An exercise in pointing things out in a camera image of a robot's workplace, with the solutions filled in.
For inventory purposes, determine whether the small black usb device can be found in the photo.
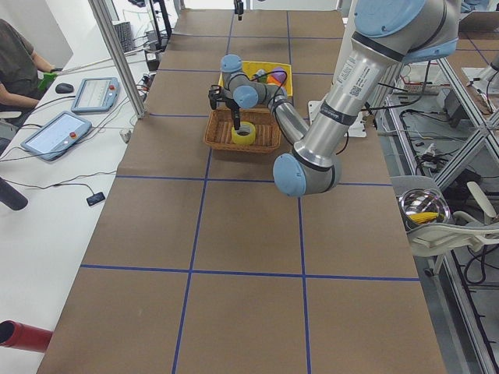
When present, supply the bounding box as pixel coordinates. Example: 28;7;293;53
86;192;105;206

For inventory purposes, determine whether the teach pendant tablet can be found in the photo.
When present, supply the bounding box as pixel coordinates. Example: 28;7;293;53
21;111;91;161
71;77;120;115

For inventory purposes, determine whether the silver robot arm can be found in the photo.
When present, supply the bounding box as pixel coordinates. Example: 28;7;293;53
208;1;461;196

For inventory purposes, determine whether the yellow plastic basket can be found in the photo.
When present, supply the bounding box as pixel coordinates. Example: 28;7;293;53
239;61;293;97

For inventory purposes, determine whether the seated person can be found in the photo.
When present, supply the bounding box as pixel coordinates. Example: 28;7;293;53
1;19;61;115

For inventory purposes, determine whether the orange toy carrot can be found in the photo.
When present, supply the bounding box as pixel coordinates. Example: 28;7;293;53
267;76;280;85

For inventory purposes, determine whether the black computer mouse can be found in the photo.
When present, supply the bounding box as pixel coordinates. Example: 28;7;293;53
55;83;74;94

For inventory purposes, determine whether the small black labelled can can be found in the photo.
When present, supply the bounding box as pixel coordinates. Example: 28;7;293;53
253;69;267;83

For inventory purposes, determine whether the yellow clear tape roll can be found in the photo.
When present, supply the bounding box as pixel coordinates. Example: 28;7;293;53
231;122;257;146

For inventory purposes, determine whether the brown wicker basket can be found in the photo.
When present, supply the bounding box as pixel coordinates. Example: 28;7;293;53
204;108;281;153

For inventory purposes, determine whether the purple foam block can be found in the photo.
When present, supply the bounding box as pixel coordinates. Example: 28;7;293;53
270;66;287;84

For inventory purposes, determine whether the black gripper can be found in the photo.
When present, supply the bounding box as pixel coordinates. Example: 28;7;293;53
233;0;244;16
225;98;241;130

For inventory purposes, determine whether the red cylinder bottle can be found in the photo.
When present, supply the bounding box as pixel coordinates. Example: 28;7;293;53
1;320;52;353

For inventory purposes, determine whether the steel bowl with corn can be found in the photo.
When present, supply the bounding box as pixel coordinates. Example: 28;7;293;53
398;189;451;231

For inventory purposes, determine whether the black keyboard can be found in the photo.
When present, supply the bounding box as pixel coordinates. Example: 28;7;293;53
113;21;135;52

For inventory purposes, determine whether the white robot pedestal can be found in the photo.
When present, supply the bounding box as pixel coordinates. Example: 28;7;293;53
307;101;367;138

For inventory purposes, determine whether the upper teach pendant tablet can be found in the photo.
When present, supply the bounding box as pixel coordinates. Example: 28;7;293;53
71;77;120;115

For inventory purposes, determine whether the aluminium frame post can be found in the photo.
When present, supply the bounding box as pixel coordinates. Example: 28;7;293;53
88;0;146;119

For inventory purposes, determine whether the lower teach pendant tablet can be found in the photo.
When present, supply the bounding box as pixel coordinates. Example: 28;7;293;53
21;111;91;161

